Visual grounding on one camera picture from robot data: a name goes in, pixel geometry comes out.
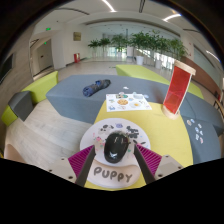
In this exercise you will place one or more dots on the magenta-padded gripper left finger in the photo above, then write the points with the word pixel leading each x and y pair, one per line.
pixel 65 168

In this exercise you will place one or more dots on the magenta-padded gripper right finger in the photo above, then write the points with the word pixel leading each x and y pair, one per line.
pixel 166 166

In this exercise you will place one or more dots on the black computer mouse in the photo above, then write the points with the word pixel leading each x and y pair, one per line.
pixel 116 148

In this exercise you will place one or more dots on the round white printed mouse pad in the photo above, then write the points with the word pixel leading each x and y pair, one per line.
pixel 100 128

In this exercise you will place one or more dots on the small printed sticker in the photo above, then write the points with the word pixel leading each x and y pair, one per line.
pixel 199 125
pixel 197 136
pixel 145 96
pixel 201 140
pixel 192 120
pixel 201 132
pixel 196 129
pixel 189 122
pixel 125 88

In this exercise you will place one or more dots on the wide grey upholstered bench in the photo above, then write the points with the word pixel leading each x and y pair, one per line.
pixel 213 146

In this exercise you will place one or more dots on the long grey upholstered bench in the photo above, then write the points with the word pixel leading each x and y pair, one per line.
pixel 66 100

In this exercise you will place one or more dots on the white printed sticker sheet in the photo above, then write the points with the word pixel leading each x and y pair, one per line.
pixel 128 102

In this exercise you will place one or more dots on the dark grey upholstered block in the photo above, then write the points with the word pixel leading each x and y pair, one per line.
pixel 21 105

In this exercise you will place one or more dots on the short lime green bench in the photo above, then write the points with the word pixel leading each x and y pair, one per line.
pixel 195 90

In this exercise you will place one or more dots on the lime green upholstered bench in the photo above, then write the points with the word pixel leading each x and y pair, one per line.
pixel 41 87

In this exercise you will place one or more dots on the dark blue folded umbrella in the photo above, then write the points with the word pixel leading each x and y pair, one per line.
pixel 96 87

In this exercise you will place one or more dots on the long lime green bench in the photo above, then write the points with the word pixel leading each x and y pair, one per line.
pixel 140 71

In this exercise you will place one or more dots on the red fire extinguisher cabinet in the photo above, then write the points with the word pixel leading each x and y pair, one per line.
pixel 76 57

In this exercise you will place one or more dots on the row of potted green plants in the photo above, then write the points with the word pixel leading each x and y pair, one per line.
pixel 143 41

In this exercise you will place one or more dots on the green exit sign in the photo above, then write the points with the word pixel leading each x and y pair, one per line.
pixel 48 29

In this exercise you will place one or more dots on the ceiling strip lights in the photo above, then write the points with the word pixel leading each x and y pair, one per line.
pixel 108 5

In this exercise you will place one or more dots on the black wall screen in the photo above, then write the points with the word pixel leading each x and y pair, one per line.
pixel 6 67

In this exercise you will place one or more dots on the brown wall plaque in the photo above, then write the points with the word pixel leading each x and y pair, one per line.
pixel 77 36

